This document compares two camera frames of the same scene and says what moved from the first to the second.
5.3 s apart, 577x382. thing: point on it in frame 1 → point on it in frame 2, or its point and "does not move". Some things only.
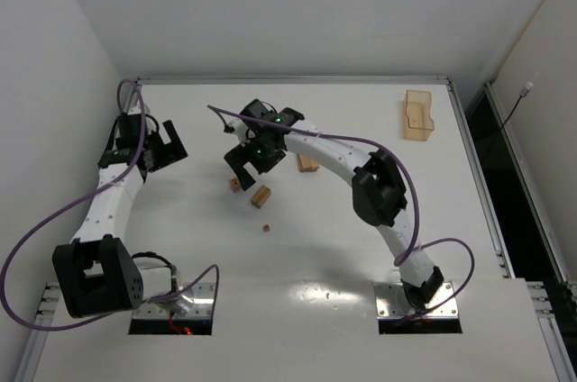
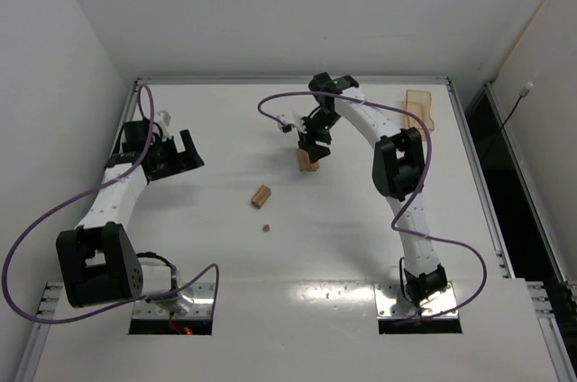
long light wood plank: [306, 163] does not move
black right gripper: [251, 158] → [313, 142]
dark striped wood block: [261, 196] does not move
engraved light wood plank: [311, 166] does not move
